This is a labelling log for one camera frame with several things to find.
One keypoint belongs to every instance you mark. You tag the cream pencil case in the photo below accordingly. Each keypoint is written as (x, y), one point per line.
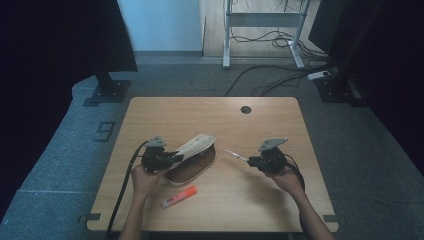
(195, 160)

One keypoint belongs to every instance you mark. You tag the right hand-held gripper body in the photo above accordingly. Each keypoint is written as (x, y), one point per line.
(272, 160)

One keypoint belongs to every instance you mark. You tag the person's right hand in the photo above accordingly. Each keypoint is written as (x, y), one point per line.
(287, 181)

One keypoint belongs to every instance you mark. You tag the black curtain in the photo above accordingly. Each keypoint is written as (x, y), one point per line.
(113, 36)

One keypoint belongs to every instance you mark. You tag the person's left hand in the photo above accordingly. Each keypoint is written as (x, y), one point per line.
(146, 181)

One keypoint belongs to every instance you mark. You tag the black stand with base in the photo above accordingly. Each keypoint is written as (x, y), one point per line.
(108, 88)
(340, 88)

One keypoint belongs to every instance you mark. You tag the orange highlighter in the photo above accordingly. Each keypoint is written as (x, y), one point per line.
(180, 196)

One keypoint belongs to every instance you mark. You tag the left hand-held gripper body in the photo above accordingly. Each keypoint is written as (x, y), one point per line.
(155, 158)

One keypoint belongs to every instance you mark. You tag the white metal desk frame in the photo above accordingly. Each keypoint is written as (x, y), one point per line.
(263, 20)

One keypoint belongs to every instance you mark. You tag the silver pen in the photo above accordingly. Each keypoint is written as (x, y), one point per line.
(236, 155)

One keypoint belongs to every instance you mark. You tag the white power strip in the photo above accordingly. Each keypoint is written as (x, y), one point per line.
(318, 75)

